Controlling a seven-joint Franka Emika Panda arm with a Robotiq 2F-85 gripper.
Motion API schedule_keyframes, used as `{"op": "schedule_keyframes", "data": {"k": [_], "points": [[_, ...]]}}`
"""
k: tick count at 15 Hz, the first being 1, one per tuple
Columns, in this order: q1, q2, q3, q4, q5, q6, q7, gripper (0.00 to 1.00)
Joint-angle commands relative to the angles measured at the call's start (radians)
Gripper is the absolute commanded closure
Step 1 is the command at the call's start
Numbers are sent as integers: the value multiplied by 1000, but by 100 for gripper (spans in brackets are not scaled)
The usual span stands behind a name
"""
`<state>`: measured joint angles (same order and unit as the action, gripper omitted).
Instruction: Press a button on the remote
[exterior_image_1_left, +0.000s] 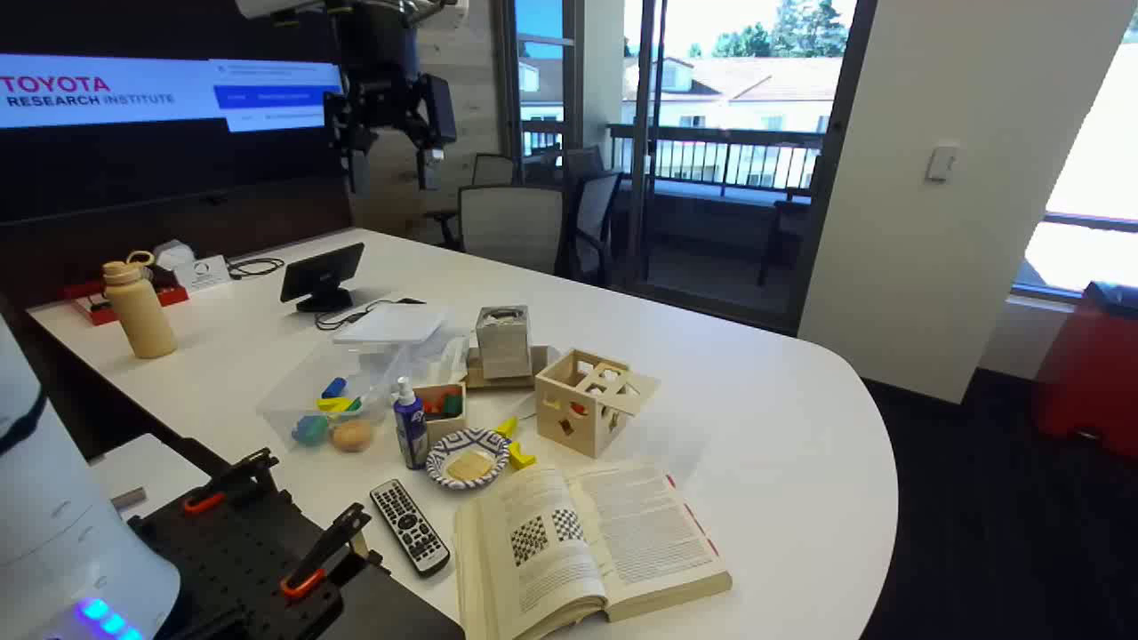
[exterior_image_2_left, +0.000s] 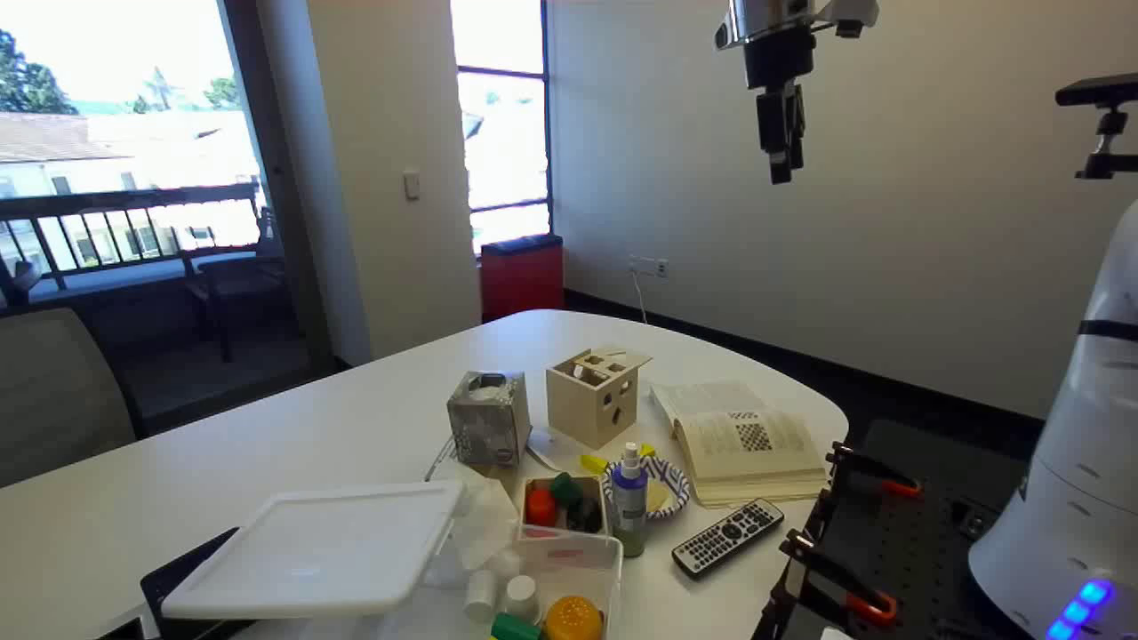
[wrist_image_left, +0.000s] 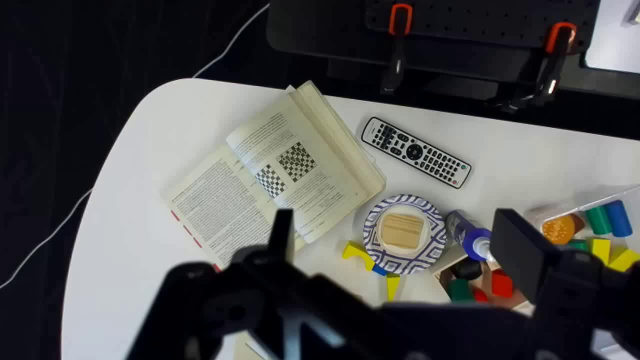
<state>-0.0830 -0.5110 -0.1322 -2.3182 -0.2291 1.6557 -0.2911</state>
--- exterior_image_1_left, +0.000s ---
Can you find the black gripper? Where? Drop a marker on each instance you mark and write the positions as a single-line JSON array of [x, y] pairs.
[[379, 108]]

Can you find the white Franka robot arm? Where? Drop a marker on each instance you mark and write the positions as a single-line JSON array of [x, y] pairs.
[[46, 521]]

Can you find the black remote control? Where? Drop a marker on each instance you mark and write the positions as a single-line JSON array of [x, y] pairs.
[[410, 526]]

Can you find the grey office chair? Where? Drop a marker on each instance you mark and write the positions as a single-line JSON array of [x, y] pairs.
[[510, 225]]

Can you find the white plastic bin lid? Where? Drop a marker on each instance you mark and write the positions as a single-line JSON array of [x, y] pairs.
[[388, 326]]

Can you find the clear plastic bag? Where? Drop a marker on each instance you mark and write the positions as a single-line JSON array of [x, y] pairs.
[[433, 358]]

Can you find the grey marbled tissue box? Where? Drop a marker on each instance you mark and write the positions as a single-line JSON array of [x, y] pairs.
[[503, 342]]

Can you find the dark office chair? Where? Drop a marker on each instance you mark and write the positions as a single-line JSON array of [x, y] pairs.
[[590, 215]]

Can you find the flat wooden tray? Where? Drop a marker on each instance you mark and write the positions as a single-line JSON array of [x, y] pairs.
[[474, 378]]

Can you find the yellow and blue toy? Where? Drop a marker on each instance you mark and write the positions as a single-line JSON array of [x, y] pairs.
[[334, 398]]

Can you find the clear plastic storage bin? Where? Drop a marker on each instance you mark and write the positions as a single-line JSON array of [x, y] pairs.
[[324, 397]]

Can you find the small wooden box coloured blocks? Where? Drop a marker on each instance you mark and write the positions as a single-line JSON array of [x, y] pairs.
[[442, 405]]

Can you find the round orange toy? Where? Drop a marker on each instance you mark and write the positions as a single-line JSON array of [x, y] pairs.
[[353, 436]]

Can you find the green teal toy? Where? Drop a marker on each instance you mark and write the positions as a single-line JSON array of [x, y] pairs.
[[309, 431]]

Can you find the beige water bottle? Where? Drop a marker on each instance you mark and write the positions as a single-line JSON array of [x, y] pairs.
[[140, 311]]

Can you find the blue patterned plate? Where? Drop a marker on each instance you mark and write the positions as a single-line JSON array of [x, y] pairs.
[[445, 457]]

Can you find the beige toy toast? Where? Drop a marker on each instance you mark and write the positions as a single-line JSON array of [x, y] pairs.
[[468, 468]]

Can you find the wooden shape sorter box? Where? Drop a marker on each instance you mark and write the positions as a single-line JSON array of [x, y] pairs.
[[587, 403]]

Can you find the yellow toy pieces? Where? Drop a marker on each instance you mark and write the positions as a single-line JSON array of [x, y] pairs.
[[518, 448]]

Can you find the flat red tray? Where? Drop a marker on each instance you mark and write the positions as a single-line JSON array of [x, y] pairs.
[[101, 311]]

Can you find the dark balcony railing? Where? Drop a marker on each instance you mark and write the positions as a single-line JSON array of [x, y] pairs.
[[712, 157]]

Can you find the neighbouring building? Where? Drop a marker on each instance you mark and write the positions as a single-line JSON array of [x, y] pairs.
[[749, 90]]

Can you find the dark balcony chair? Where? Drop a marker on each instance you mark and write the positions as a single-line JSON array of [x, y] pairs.
[[785, 233]]

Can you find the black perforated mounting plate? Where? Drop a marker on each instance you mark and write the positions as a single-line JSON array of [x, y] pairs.
[[251, 571]]

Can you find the open paperback book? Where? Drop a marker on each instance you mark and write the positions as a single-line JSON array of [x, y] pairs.
[[590, 540]]

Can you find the red bin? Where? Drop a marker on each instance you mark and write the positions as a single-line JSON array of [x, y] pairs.
[[1089, 368]]

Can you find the wall television screen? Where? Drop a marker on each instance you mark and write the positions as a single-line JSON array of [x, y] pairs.
[[142, 90]]

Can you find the white light switch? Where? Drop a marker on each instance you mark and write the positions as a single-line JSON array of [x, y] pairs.
[[941, 160]]

